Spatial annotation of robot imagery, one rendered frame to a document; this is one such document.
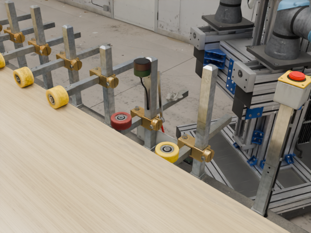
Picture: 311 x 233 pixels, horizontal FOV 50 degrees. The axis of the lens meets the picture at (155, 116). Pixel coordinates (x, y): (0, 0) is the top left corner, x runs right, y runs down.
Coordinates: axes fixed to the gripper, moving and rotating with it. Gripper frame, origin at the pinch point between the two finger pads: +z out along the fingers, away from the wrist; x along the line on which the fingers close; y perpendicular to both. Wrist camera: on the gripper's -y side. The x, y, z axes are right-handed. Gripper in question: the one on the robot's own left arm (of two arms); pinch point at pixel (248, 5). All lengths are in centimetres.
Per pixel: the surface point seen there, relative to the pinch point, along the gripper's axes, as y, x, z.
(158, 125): -29, 6, 47
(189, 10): 108, 289, 89
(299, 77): -5.4, -35.7, 8.5
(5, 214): -83, -28, 41
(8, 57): -85, 68, 37
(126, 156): -47, -15, 41
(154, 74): -29.8, 8.4, 25.0
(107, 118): -45, 31, 56
